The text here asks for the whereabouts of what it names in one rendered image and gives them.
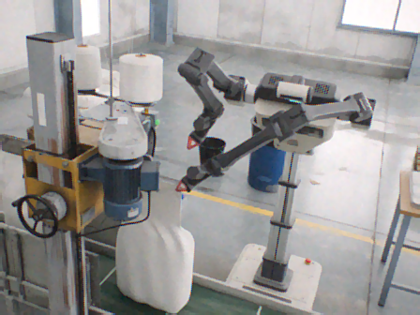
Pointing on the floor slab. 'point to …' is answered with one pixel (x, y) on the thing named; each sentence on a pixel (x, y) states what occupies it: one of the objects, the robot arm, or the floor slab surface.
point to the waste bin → (264, 164)
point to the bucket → (213, 146)
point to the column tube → (57, 90)
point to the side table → (398, 237)
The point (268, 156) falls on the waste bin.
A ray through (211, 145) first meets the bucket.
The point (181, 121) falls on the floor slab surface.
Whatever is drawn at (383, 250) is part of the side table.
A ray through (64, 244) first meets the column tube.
